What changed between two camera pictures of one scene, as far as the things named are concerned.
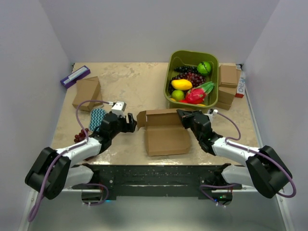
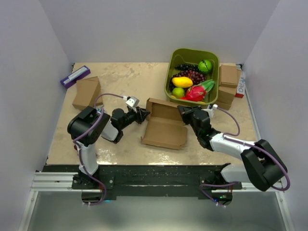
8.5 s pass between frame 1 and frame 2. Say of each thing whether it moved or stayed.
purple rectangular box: stayed
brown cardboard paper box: moved
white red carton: stayed
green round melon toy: stayed
